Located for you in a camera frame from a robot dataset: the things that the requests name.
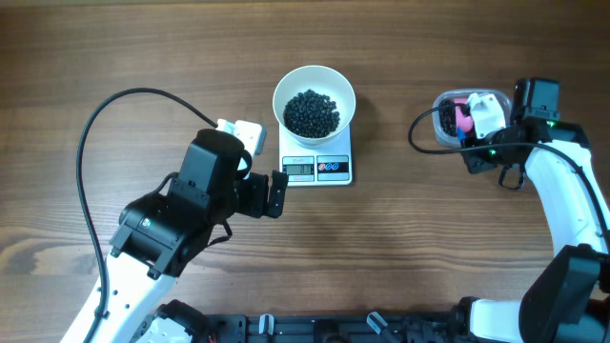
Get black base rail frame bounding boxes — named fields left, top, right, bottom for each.
left=128, top=299, right=471, bottom=343

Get clear plastic container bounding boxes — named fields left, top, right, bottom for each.
left=432, top=89, right=512, bottom=147

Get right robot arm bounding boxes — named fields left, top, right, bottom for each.
left=451, top=78, right=609, bottom=342

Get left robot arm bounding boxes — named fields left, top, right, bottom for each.
left=63, top=129, right=288, bottom=342

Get pink scoop with blue handle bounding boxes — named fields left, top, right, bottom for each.
left=454, top=98, right=474, bottom=141

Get left black camera cable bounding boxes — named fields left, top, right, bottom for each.
left=75, top=87, right=219, bottom=343

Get black beans in container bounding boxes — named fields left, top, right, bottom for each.
left=438, top=99, right=458, bottom=137

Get black beans in bowl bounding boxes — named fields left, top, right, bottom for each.
left=282, top=90, right=340, bottom=138

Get white digital kitchen scale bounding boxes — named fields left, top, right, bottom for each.
left=279, top=127, right=353, bottom=187

